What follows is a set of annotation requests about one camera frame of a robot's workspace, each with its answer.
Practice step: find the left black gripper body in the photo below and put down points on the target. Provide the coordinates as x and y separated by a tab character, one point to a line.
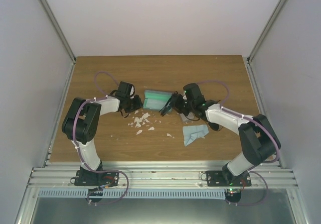
132	106

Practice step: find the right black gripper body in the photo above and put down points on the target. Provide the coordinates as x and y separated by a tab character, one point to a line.
184	108

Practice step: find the grey glasses case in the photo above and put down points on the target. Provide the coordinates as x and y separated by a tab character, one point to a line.
187	119

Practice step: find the thin-frame clear glasses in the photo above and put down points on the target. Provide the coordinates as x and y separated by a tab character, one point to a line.
169	104

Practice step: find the teal glasses case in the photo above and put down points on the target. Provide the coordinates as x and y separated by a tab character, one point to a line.
155	100

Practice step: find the blue cleaning cloth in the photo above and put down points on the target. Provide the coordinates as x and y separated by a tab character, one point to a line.
191	133

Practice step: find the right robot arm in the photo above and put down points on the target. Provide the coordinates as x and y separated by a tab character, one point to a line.
259	142

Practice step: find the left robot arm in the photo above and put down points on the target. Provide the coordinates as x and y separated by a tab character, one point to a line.
81	121

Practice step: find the dark round sunglasses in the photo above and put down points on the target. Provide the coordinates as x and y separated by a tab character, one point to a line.
203	107

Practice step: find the white paper scraps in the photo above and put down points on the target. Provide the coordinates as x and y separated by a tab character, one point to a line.
137	124

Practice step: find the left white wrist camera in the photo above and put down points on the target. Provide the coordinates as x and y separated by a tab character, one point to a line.
132	92

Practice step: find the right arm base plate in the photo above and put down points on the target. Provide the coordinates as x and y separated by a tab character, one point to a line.
215	178

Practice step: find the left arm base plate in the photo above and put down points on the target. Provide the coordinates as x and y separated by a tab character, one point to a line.
87	178

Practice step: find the aluminium frame rail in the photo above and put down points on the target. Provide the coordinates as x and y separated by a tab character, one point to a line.
162	174

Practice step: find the slotted cable duct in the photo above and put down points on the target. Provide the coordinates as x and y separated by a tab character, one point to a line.
135	193

